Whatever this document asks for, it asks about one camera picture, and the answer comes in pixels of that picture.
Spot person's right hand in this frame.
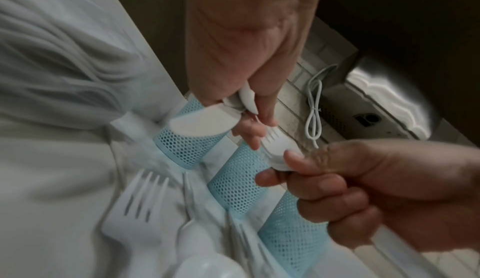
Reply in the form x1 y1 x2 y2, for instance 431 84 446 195
254 138 480 254

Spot person's left hand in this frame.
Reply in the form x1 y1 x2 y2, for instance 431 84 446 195
182 0 332 151

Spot white plastic spoon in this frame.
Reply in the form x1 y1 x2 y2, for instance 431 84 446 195
222 83 261 117

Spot white plastic fork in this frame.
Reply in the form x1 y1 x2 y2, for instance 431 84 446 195
258 116 451 278

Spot teal mesh cup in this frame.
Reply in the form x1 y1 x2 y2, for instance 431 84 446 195
205 143 272 219
257 190 341 278
152 94 236 171

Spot pile of white plastic cutlery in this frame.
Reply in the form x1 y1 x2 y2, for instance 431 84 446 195
97 168 286 278

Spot grey wall-mounted appliance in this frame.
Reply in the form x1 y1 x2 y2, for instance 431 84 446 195
318 53 446 142

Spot white power cable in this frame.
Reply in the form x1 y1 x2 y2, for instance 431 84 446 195
304 64 341 151

